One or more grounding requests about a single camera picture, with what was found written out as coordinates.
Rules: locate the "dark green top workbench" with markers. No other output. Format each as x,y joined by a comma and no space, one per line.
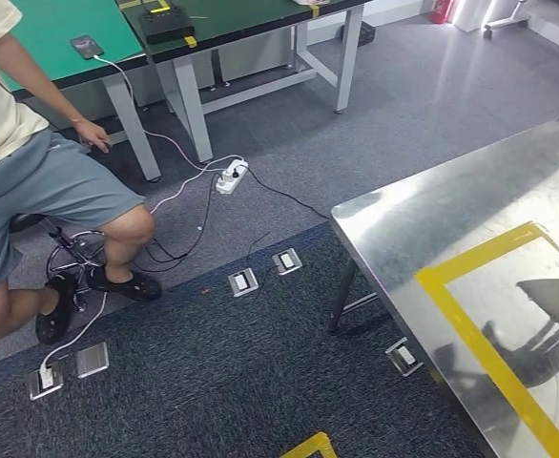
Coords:
241,19

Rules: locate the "stainless steel workbench table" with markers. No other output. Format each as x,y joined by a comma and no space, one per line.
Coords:
451,208

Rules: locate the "metal floor socket plate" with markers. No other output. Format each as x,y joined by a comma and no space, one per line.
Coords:
242,282
403,357
286,261
92,360
45,382

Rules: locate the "white power strip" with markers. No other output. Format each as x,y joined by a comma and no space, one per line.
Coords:
230,180

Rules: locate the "person's black shoe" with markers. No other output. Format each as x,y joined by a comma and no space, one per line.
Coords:
53,319
131,287

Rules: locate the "yellow floor tape square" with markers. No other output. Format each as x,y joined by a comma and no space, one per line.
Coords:
317,441

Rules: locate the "small black box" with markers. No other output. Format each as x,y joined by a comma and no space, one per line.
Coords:
365,35

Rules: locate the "black flat device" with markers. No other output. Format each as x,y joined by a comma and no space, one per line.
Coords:
165,25

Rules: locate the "chrome base stool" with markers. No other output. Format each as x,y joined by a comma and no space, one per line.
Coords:
76,253

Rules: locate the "red fire extinguisher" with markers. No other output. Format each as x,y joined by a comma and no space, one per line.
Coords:
440,11

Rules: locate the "black smartphone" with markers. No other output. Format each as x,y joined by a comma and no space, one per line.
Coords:
87,47

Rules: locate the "white stand with caster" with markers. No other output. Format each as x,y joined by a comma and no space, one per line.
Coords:
470,12

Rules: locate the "person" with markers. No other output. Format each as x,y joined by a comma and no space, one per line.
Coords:
2,114

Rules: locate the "yellow table tape frame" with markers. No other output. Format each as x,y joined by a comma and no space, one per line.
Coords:
477,341

